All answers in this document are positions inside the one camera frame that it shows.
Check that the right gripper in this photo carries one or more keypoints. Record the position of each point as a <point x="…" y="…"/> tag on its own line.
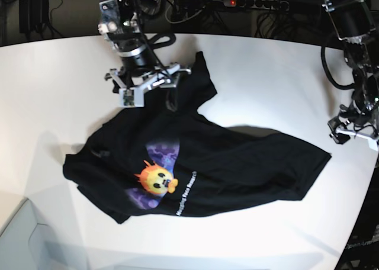
<point x="148" y="80"/>

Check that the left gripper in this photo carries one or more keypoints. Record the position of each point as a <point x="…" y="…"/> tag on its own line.
<point x="353" y="121"/>

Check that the black printed t-shirt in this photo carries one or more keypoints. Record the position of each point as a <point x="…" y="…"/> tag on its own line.
<point x="152" y="160"/>

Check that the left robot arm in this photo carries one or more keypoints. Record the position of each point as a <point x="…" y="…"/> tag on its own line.
<point x="354" y="26"/>

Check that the black power strip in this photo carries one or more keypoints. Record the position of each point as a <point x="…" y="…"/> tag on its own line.
<point x="258" y="4"/>

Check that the black device on floor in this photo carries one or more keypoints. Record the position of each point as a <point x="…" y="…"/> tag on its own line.
<point x="33" y="15"/>

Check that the grey plastic bin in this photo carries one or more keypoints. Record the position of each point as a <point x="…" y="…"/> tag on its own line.
<point x="22" y="243"/>

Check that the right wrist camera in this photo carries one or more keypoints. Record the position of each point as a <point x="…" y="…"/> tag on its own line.
<point x="131" y="97"/>

